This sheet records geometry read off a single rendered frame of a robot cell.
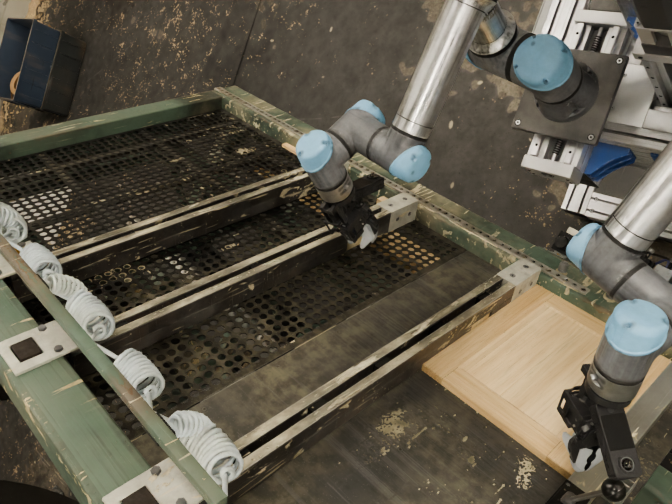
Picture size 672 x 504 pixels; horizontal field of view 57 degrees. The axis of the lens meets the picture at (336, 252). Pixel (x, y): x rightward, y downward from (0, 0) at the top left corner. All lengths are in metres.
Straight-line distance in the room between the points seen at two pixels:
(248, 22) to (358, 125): 2.83
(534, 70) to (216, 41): 2.94
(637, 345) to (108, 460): 0.83
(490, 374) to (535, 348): 0.16
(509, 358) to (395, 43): 2.13
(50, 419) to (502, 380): 0.91
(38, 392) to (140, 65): 3.66
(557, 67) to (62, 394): 1.19
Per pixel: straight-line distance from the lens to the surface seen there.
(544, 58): 1.50
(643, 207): 1.04
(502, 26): 1.51
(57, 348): 1.31
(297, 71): 3.63
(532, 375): 1.49
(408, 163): 1.18
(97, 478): 1.12
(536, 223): 2.74
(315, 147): 1.23
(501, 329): 1.57
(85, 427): 1.19
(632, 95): 1.76
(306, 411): 1.23
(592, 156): 1.78
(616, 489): 1.16
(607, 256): 1.07
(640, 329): 0.96
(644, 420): 1.47
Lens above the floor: 2.58
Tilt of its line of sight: 54 degrees down
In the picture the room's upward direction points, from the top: 77 degrees counter-clockwise
